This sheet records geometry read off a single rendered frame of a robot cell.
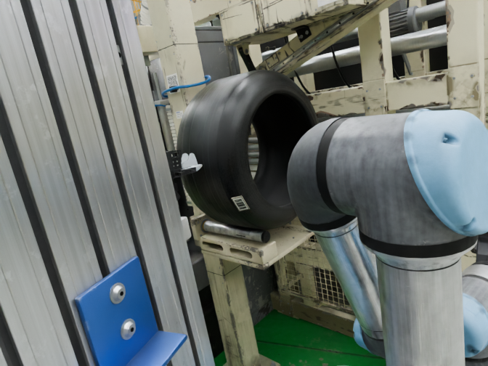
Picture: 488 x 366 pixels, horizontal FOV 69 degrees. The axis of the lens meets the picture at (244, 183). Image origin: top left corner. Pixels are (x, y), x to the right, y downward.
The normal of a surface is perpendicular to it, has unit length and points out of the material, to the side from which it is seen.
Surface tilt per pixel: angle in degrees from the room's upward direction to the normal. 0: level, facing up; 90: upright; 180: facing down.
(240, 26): 90
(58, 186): 90
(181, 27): 90
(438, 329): 90
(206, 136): 67
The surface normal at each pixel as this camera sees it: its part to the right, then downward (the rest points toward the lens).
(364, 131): -0.57, -0.62
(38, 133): 0.90, -0.06
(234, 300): 0.72, 0.05
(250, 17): -0.67, 0.29
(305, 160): -0.85, -0.05
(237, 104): 0.04, -0.33
